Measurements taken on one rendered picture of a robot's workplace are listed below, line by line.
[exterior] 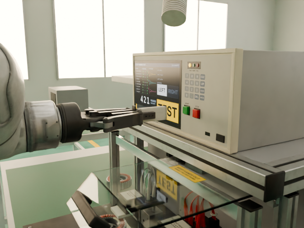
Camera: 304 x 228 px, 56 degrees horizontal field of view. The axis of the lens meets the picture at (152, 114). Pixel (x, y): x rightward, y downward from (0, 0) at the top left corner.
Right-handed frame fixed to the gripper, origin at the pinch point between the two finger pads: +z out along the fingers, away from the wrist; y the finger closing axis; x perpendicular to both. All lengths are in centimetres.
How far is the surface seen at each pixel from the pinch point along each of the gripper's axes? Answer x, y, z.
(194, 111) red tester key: 0.4, 3.9, 8.8
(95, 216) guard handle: -11.7, 15.0, -18.4
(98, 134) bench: -45, -153, 40
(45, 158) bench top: -44, -112, -7
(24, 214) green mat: -43, -51, -24
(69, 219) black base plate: -41, -36, -11
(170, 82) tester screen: 6.1, -7.1, 9.4
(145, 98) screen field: 0.5, -20.2, 9.4
